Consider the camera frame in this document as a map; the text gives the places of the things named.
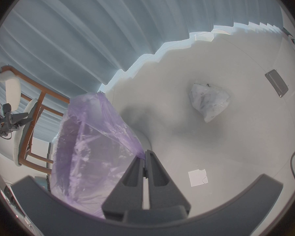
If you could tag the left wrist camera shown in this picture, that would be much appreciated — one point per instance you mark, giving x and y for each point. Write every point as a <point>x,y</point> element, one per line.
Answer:
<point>7,108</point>

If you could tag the white trash bin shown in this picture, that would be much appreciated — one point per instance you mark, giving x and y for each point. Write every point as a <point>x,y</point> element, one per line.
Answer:
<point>145,141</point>

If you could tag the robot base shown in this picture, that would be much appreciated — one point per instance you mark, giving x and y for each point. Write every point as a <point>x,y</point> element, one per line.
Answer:
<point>2,181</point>

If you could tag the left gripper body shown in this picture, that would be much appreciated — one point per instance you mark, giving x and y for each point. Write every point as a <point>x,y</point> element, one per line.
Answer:
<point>7,125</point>

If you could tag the pale blue curtain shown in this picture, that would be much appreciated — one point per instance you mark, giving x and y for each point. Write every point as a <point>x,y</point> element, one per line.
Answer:
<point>100,33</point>

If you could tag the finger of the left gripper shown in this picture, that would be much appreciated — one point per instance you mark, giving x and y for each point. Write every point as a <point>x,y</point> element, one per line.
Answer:
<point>22,124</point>
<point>18,117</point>

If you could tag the purple plastic bag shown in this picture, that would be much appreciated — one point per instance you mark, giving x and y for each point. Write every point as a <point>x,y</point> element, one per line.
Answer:
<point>88,144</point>

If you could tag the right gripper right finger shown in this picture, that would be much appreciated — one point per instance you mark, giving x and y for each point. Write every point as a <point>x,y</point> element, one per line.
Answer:
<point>179,203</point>

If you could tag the crumpled white plastic wrapper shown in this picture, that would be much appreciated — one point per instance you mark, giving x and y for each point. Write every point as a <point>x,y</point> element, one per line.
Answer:
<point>209,102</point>

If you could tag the wooden chair with white cushions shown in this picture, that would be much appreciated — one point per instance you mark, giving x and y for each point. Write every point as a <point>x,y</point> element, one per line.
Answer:
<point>13,95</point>

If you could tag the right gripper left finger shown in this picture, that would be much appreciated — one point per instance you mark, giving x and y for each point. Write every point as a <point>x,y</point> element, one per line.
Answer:
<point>110,205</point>

